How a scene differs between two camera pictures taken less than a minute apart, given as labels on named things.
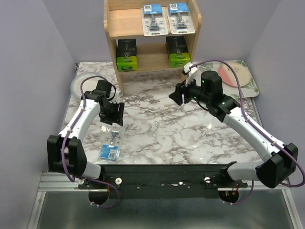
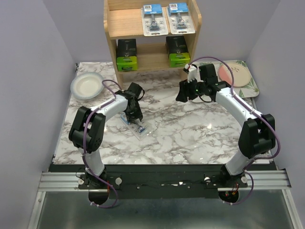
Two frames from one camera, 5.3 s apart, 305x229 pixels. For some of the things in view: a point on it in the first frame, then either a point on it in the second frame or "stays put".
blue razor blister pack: [180, 22] stays put
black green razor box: [127, 57] stays put
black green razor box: [177, 51] stays put
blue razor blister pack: [111, 139] → [139, 130]
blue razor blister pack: [154, 22] stays put
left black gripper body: [111, 113] → [135, 113]
